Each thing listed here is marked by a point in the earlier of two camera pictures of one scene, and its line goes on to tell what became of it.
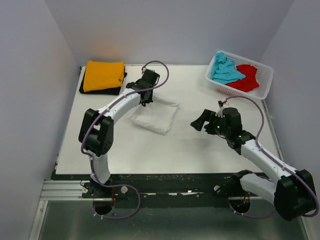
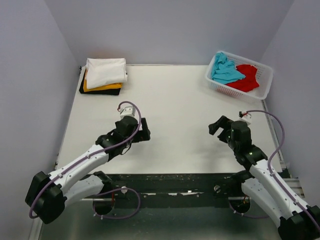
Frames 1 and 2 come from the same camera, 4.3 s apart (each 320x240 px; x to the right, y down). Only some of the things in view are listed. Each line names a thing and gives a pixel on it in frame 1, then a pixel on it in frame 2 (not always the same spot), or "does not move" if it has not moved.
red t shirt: (250, 82) does not move
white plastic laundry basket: (264, 77) does not move
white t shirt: (156, 116) -> (102, 71)
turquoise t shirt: (223, 70) does not move
